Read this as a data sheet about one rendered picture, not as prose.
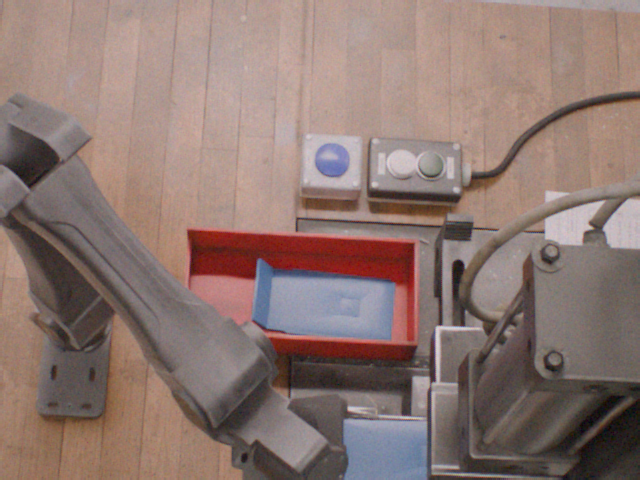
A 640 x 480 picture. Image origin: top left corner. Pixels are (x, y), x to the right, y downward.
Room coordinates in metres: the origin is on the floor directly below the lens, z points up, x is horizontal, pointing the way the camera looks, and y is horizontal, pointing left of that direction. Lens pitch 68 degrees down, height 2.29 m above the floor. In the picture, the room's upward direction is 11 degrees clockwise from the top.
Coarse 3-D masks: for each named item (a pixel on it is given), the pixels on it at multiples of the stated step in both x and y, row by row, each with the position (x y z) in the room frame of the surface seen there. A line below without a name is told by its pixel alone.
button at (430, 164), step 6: (426, 156) 0.66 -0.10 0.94; (432, 156) 0.66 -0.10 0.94; (438, 156) 0.66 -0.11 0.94; (420, 162) 0.65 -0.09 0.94; (426, 162) 0.65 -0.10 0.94; (432, 162) 0.65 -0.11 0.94; (438, 162) 0.65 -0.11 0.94; (420, 168) 0.64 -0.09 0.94; (426, 168) 0.64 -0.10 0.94; (432, 168) 0.65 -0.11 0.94; (438, 168) 0.65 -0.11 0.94; (426, 174) 0.64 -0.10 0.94; (432, 174) 0.64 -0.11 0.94; (438, 174) 0.64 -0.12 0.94
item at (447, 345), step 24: (432, 336) 0.39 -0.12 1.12; (456, 336) 0.39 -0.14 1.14; (480, 336) 0.39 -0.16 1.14; (432, 360) 0.37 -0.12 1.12; (456, 360) 0.37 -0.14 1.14; (432, 384) 0.33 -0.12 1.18; (456, 384) 0.33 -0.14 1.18; (432, 408) 0.31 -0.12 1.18; (456, 408) 0.31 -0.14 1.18; (432, 432) 0.29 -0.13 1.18; (456, 432) 0.29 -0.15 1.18; (432, 456) 0.27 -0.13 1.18
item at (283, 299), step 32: (256, 288) 0.47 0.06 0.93; (288, 288) 0.48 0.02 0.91; (320, 288) 0.49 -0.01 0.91; (352, 288) 0.50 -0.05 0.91; (384, 288) 0.50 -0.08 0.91; (256, 320) 0.43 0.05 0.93; (288, 320) 0.45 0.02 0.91; (320, 320) 0.45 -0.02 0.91; (352, 320) 0.46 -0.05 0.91; (384, 320) 0.47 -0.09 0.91
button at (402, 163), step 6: (396, 156) 0.65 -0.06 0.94; (402, 156) 0.65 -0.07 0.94; (408, 156) 0.65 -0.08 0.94; (390, 162) 0.64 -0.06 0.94; (396, 162) 0.64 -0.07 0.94; (402, 162) 0.65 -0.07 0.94; (408, 162) 0.65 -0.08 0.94; (414, 162) 0.65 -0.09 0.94; (390, 168) 0.64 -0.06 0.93; (396, 168) 0.64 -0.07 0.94; (402, 168) 0.64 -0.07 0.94; (408, 168) 0.64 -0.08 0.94; (414, 168) 0.64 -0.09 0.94; (396, 174) 0.63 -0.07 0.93; (402, 174) 0.63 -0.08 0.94; (408, 174) 0.63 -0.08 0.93
